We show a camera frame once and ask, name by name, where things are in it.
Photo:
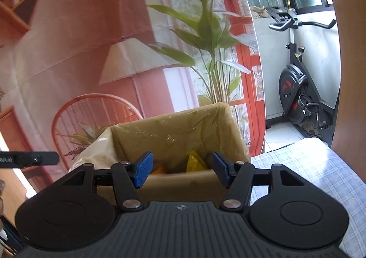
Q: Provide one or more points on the wooden board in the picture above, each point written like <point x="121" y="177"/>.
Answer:
<point x="351" y="75"/>

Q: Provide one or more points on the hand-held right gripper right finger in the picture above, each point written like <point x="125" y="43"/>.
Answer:
<point x="220" y="168"/>

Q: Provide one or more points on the orange snack packet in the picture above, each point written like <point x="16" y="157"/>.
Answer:
<point x="158" y="170"/>

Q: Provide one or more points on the blue checked tablecloth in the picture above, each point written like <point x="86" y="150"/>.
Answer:
<point x="308" y="158"/>

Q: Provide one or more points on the black exercise bike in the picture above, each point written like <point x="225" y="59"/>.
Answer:
<point x="294" y="89"/>

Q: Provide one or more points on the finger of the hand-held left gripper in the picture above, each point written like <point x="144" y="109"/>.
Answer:
<point x="34" y="158"/>

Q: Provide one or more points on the crumpled cloth on ledge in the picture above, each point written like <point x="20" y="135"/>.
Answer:
<point x="258" y="11"/>

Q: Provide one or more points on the cardboard box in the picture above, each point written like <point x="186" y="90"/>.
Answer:
<point x="183" y="189"/>

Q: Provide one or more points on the yellow snack packet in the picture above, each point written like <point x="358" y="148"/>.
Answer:
<point x="196" y="162"/>

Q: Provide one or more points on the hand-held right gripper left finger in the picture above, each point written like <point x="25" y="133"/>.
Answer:
<point x="143" y="170"/>

